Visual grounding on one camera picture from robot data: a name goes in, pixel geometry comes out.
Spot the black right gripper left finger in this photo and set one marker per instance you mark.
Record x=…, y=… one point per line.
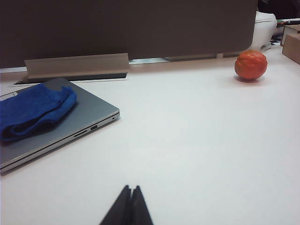
x=119, y=208

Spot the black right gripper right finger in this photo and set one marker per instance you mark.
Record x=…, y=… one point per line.
x=140, y=208

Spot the blue microfiber rag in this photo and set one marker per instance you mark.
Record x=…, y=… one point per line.
x=30, y=110

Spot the silver closed laptop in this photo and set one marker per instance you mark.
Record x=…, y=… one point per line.
x=91, y=110

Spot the orange round fruit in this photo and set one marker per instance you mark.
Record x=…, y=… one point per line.
x=251, y=65

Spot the white rounded plastic object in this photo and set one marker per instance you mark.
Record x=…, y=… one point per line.
x=263, y=30

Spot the brown cardboard box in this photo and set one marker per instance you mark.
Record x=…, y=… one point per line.
x=291, y=48

